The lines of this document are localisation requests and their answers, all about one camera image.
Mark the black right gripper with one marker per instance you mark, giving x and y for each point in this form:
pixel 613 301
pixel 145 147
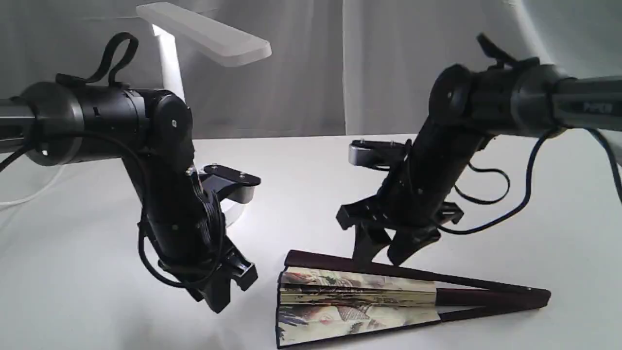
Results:
pixel 412 193

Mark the white desk lamp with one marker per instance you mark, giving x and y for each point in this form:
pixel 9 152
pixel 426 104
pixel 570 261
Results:
pixel 224 45

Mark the painted paper folding fan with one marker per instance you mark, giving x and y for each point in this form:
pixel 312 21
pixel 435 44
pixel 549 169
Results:
pixel 322 297

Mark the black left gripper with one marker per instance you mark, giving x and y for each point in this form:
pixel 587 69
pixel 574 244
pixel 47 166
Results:
pixel 181 234

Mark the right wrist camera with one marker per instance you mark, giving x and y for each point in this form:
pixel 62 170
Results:
pixel 378 155

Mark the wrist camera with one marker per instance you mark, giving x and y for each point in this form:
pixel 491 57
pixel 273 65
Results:
pixel 229 183
pixel 378 155

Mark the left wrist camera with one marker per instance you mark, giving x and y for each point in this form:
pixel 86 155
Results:
pixel 229 183

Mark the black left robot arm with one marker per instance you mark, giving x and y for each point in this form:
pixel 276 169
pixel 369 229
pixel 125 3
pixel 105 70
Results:
pixel 75 119

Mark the grey backdrop curtain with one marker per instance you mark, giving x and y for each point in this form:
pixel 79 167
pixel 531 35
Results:
pixel 338 67

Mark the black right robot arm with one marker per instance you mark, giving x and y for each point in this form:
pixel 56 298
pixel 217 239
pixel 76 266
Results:
pixel 466 110

